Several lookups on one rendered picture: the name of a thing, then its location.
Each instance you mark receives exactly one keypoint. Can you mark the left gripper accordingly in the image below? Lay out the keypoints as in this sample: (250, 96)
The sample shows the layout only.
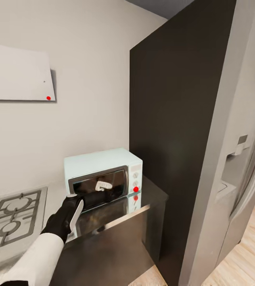
(104, 196)

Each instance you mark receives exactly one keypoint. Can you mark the range hood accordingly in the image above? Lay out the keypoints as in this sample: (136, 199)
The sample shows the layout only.
(24, 75)

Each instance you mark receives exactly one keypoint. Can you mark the fridge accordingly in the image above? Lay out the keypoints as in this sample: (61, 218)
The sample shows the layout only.
(192, 122)

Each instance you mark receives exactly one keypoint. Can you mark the burner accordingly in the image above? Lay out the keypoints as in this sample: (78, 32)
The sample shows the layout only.
(21, 221)

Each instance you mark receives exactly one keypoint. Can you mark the microwave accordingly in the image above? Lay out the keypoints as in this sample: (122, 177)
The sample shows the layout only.
(118, 167)

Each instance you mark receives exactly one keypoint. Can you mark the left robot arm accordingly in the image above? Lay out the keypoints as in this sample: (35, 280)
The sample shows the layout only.
(36, 266)

